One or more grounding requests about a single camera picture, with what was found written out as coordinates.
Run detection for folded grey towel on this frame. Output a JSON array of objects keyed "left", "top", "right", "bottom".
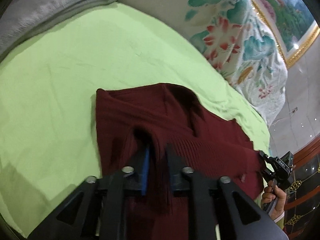
[{"left": 1, "top": 0, "right": 117, "bottom": 60}]

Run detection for dark red knit sweater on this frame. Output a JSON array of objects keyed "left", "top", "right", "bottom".
[{"left": 95, "top": 83, "right": 265, "bottom": 239}]

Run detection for striped sleeve cuff forearm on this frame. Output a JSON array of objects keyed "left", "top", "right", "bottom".
[{"left": 273, "top": 211, "right": 285, "bottom": 230}]

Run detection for white floral quilt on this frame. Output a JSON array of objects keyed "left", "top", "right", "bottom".
[{"left": 120, "top": 0, "right": 287, "bottom": 125}]

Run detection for dark wooden gold-trimmed cabinet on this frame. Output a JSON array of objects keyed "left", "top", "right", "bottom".
[{"left": 284, "top": 135, "right": 319, "bottom": 239}]

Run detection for person's right hand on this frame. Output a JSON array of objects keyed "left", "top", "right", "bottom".
[{"left": 260, "top": 185, "right": 288, "bottom": 221}]

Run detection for light green bed sheet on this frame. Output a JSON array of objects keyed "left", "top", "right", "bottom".
[{"left": 1, "top": 3, "right": 270, "bottom": 237}]

